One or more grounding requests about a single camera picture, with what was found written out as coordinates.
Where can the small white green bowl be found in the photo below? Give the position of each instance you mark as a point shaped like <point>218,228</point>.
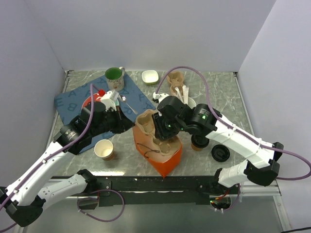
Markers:
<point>150,77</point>

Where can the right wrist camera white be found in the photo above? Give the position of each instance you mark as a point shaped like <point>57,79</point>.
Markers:
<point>159,99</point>

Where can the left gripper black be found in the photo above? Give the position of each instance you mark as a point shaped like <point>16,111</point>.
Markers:
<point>124,123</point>

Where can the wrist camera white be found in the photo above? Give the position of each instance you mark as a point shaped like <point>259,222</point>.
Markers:
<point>110,100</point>
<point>159,99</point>

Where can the red blue floral plate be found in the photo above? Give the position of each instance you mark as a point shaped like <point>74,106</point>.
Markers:
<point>96,97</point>

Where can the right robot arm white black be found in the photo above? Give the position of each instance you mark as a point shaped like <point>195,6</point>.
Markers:
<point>205,123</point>

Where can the metal spoon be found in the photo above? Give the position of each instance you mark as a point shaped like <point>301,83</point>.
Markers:
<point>124,100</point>

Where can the wrapped white stirrers bundle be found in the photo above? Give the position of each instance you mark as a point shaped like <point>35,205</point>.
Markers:
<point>184,94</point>

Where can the brown paper cup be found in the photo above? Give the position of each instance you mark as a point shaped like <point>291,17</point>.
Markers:
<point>196,147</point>
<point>104,149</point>

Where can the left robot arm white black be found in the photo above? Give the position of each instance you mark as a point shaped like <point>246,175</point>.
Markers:
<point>27,198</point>

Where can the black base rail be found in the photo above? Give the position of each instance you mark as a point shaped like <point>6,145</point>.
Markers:
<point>157,190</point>

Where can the black coffee cup lid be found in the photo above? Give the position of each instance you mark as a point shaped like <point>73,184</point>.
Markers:
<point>199,140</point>

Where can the cardboard cup carrier tray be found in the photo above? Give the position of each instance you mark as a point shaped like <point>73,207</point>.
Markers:
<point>145,121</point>

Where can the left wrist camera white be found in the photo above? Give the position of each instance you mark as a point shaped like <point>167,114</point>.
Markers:
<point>110,100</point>

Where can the green inside ceramic mug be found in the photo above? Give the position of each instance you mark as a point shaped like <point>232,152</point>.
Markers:
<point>115,78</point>

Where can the white cup holding stirrers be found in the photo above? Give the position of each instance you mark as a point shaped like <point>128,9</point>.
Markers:
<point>191,103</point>

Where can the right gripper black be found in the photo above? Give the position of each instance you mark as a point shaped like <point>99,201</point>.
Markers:
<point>160,132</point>

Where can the orange paper bag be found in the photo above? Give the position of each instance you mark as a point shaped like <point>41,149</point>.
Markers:
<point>163,168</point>

